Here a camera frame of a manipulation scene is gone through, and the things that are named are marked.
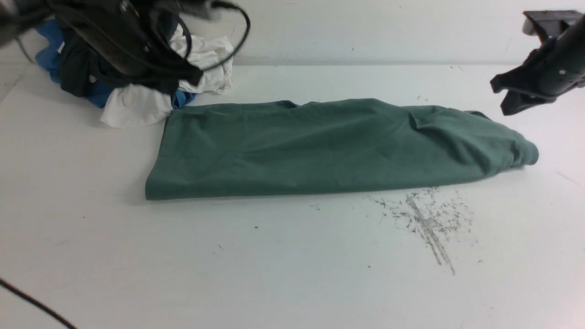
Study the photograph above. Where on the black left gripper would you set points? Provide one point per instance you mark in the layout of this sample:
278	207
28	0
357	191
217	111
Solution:
133	36

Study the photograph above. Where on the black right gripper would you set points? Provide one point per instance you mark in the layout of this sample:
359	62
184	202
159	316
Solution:
559	68

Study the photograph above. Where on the green long-sleeve top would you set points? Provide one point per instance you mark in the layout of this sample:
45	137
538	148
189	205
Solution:
356	145

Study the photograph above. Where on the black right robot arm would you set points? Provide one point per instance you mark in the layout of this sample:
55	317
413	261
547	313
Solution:
556	67

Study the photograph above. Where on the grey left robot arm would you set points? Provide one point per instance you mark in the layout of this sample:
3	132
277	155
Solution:
20	16

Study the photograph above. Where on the dark green crumpled garment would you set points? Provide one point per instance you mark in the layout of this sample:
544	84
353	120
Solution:
79	61

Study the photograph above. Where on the blue crumpled garment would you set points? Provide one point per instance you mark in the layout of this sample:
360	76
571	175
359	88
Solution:
49	59

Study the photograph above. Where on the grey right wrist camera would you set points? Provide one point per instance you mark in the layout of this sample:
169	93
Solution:
550	23

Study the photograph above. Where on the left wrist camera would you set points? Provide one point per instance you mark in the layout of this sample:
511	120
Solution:
201	9

